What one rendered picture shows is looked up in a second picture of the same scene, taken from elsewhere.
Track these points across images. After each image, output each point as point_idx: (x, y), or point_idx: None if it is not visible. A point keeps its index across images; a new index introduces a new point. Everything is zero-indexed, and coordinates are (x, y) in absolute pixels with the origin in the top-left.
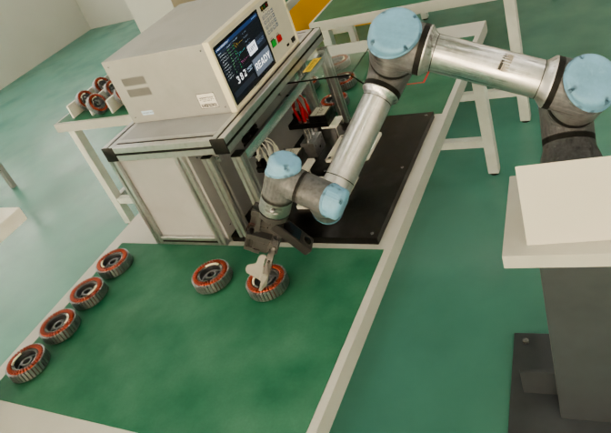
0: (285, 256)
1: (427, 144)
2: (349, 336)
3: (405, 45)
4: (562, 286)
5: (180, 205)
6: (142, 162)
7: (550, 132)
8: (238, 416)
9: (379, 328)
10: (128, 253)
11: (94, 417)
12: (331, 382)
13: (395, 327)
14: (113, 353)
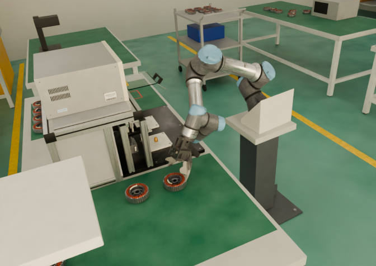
0: (164, 171)
1: (176, 116)
2: (236, 182)
3: (219, 57)
4: (262, 151)
5: (93, 162)
6: (74, 138)
7: (250, 92)
8: (231, 229)
9: None
10: None
11: None
12: (252, 198)
13: None
14: (116, 252)
